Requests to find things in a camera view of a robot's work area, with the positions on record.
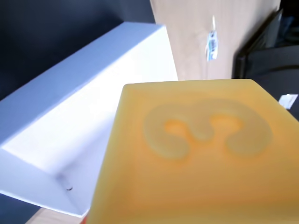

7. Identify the yellow toy building block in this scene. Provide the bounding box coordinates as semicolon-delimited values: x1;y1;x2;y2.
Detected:
85;78;299;224

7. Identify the white open cardboard box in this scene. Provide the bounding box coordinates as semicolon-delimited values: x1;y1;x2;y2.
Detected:
0;21;179;218

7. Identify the white blue printed sticker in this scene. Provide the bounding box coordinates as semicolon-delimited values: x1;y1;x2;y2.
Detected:
205;14;220;63

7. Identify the small white label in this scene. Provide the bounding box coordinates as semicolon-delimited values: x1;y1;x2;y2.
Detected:
278;93;299;110

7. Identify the black monitor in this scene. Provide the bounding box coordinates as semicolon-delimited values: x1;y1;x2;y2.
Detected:
232;8;299;122

